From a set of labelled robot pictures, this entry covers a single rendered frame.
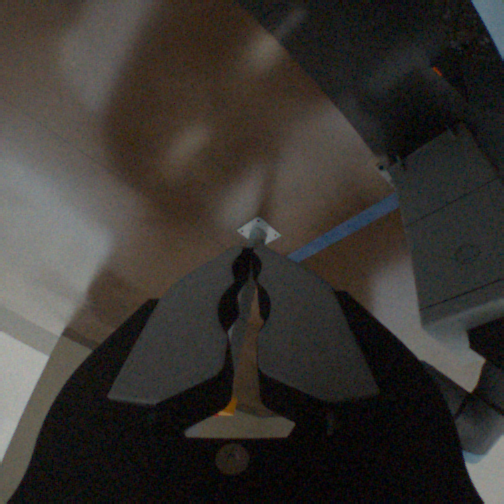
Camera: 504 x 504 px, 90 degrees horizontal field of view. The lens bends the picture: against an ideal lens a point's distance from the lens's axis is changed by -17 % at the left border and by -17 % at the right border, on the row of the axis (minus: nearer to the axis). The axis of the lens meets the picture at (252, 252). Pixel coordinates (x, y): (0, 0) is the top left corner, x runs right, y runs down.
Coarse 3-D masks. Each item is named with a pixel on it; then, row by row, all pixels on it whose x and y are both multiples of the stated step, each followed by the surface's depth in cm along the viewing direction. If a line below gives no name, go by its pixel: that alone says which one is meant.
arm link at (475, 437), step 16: (464, 400) 69; (480, 400) 67; (464, 416) 67; (480, 416) 65; (496, 416) 62; (464, 432) 66; (480, 432) 63; (496, 432) 62; (464, 448) 64; (480, 448) 62
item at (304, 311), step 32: (256, 256) 12; (288, 288) 10; (320, 288) 9; (288, 320) 8; (320, 320) 8; (288, 352) 7; (320, 352) 7; (352, 352) 7; (288, 384) 6; (320, 384) 6; (352, 384) 6; (288, 416) 7
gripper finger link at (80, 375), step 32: (128, 320) 9; (96, 352) 8; (128, 352) 8; (64, 384) 7; (96, 384) 7; (64, 416) 6; (96, 416) 6; (128, 416) 6; (64, 448) 5; (32, 480) 4
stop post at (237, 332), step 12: (240, 228) 188; (252, 228) 186; (264, 228) 184; (252, 240) 179; (264, 240) 183; (252, 276) 163; (252, 288) 160; (240, 300) 151; (252, 300) 156; (240, 312) 148; (240, 324) 145; (240, 336) 142; (240, 348) 139; (228, 408) 119
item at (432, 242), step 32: (448, 128) 110; (416, 160) 122; (448, 160) 106; (480, 160) 93; (416, 192) 113; (448, 192) 99; (480, 192) 87; (416, 224) 105; (448, 224) 93; (480, 224) 82; (416, 256) 98; (448, 256) 87; (480, 256) 77; (416, 288) 91; (448, 288) 81; (480, 288) 73; (448, 320) 77; (480, 320) 75
